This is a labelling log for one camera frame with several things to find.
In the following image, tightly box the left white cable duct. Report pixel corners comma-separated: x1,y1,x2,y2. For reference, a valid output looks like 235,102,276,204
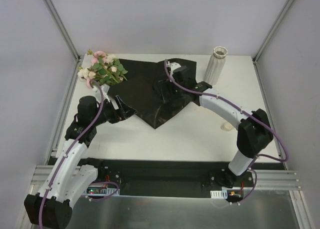
82,185,120,197

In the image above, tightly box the purple cable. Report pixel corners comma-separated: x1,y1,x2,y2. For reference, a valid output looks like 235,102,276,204
163,59,290,210
37,80,121,226

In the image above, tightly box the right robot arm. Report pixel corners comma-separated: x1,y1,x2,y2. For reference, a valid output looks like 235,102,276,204
160,61,274,189

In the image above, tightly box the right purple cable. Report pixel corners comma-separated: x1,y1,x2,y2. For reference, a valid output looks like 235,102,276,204
163,59,290,210

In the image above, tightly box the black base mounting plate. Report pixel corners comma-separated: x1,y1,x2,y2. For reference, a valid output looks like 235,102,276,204
76,158,286,197

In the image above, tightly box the pink white flower bouquet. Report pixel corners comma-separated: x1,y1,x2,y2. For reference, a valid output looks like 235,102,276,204
77,49,128,86

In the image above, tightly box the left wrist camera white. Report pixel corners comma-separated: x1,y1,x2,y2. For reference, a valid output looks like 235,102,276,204
92,84,119,109

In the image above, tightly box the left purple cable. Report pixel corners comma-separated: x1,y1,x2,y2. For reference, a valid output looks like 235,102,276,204
37,80,121,226

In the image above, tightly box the right aluminium frame post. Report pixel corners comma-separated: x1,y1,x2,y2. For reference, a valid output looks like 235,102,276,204
252,0,303,64

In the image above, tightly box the aluminium frame post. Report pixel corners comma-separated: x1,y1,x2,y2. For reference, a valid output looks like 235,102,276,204
37,0,81,62
252,0,303,64

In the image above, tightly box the white ribbed vase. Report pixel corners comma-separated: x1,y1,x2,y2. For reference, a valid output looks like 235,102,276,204
204,46,228,86

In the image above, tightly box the white cable duct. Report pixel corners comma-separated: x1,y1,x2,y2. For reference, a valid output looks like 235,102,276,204
82,185,120,197
210,189,244,200

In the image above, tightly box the cream printed ribbon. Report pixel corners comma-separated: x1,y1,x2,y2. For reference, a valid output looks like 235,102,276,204
220,121,235,132

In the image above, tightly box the left aluminium frame post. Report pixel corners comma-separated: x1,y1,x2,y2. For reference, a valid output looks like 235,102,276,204
37,0,81,62

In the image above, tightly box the right white cable duct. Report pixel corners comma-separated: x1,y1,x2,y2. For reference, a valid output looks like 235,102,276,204
210,189,244,200

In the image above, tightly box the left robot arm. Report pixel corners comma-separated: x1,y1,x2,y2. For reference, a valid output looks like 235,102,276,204
24,96,136,229

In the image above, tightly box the front aluminium rail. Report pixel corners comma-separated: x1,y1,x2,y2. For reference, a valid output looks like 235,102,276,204
30,165,302,191

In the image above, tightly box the black wrapping paper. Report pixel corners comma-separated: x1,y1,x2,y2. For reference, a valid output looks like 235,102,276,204
109,58,193,129

